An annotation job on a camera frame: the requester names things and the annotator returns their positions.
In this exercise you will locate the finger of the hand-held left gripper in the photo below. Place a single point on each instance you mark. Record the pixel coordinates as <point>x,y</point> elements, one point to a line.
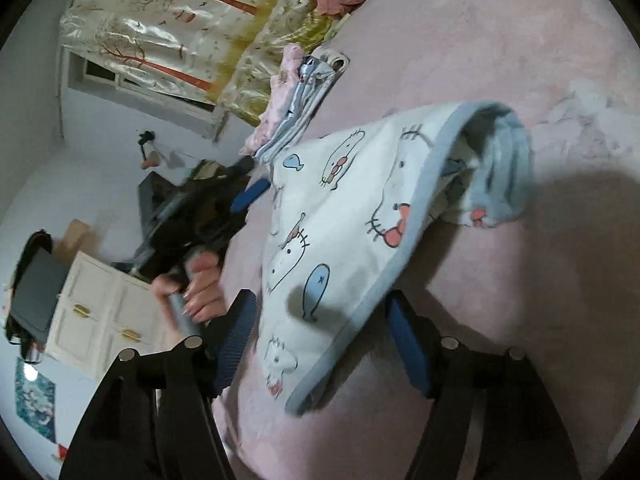
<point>250,196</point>
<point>245,165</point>

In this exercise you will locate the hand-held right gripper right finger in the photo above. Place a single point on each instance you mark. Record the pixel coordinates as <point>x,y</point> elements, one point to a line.
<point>407,345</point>

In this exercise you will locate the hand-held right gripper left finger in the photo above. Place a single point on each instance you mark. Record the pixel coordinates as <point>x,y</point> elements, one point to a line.
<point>232,340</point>

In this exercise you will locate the cat print white pants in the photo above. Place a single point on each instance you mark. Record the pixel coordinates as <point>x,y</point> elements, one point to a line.
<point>350,200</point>

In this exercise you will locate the person's left hand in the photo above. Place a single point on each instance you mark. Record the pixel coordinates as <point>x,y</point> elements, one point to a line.
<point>205,290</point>

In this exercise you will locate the dark wooden desk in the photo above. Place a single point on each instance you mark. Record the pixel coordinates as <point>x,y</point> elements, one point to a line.
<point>152,195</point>

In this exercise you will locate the folded pink garment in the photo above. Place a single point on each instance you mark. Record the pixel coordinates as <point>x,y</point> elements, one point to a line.
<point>280,105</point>

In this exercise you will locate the folded light blue clothes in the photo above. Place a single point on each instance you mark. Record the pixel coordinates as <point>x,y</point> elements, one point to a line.
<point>305,95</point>

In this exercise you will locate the cardboard box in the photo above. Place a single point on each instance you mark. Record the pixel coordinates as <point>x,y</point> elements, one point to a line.
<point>80,237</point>

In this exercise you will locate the white panel cabinet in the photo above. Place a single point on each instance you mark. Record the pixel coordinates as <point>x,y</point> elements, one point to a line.
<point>100,310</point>

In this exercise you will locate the tree print curtain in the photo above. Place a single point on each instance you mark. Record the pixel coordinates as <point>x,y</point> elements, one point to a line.
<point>175,25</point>

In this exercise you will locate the dark bag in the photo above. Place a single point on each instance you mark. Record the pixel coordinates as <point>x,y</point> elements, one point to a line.
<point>37,285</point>

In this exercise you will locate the pink wall lamp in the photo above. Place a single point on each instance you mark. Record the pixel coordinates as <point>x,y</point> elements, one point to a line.
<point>150,152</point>

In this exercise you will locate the white frame window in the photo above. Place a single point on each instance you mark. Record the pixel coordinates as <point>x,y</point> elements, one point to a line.
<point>125,85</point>

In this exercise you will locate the blue wall poster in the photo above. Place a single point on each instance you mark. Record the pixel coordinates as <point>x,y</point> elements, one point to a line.
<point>35,400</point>

